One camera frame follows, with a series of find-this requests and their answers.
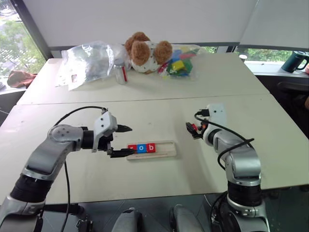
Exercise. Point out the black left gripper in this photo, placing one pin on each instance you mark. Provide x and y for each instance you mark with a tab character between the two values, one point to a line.
105	143

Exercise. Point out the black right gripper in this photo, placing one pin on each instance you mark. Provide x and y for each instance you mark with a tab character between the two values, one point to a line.
196	133

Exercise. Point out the red letter block r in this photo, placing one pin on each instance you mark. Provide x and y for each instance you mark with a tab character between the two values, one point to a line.
131	147

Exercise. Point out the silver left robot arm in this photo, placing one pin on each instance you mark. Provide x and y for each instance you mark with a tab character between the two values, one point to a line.
43	157

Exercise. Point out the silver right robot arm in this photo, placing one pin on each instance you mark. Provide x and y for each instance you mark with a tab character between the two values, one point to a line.
243	164

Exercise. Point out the blue letter block o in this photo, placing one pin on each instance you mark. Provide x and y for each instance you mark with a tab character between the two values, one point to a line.
141	148

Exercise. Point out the red letter block b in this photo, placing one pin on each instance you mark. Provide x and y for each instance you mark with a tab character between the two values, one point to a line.
151	148

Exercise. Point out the light wooden letter tray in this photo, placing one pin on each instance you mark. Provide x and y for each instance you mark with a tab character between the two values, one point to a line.
164	151

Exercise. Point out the clear bag of colourful blocks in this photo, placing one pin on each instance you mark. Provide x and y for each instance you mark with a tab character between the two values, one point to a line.
190	72

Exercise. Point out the green toy block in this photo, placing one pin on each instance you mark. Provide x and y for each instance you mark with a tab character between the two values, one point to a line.
187	66

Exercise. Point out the small clear bottle red label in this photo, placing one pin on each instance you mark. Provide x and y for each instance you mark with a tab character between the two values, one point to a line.
120	72

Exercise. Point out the yellow toy block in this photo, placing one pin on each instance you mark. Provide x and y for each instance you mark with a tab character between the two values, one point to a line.
178	65

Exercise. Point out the dark grey rounded shape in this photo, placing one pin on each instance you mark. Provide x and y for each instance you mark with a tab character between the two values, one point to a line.
126	221
187	220

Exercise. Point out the large clear plastic bag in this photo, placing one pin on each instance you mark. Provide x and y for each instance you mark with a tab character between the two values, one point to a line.
91	62

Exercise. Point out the small white cup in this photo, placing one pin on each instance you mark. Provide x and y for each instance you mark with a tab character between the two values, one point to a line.
243	57

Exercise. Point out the brown and white plush toy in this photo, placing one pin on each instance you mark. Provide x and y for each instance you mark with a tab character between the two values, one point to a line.
141	52

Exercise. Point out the black office chair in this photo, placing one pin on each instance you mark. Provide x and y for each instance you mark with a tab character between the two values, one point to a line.
293	96

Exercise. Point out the dark green mug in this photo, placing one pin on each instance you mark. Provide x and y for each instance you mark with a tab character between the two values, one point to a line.
290	61

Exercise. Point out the brown crumpled cloth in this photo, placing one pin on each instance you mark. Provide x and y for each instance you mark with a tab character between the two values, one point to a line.
20	78

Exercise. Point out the wide white roller blind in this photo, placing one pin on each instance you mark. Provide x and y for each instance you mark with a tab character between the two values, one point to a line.
144	21

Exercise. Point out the narrow white roller blind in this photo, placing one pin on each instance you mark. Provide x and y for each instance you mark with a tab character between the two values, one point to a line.
277	21

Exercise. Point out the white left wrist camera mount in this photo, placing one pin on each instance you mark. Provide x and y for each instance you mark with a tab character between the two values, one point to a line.
105	123

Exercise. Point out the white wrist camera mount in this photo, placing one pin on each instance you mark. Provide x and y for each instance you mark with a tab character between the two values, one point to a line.
105	123
217	116

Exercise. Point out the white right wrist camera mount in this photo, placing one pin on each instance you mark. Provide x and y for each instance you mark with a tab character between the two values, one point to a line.
217	116

